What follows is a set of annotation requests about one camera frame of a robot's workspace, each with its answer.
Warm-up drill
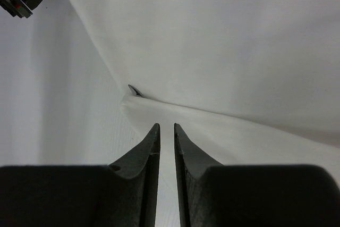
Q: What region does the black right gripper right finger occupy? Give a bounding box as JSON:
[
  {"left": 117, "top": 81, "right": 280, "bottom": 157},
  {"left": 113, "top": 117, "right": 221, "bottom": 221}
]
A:
[{"left": 174, "top": 124, "right": 339, "bottom": 226}]

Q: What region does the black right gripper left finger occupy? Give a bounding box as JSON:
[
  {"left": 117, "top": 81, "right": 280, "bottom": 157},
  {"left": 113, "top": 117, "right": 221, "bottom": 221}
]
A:
[{"left": 1, "top": 124, "right": 160, "bottom": 226}]

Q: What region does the knife with teal handle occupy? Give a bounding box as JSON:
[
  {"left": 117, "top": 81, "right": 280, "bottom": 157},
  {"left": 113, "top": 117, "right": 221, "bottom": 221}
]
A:
[{"left": 128, "top": 85, "right": 143, "bottom": 98}]

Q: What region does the white cloth napkin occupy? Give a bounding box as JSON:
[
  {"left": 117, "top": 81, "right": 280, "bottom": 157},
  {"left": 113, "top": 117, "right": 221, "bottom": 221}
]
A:
[{"left": 57, "top": 0, "right": 340, "bottom": 227}]

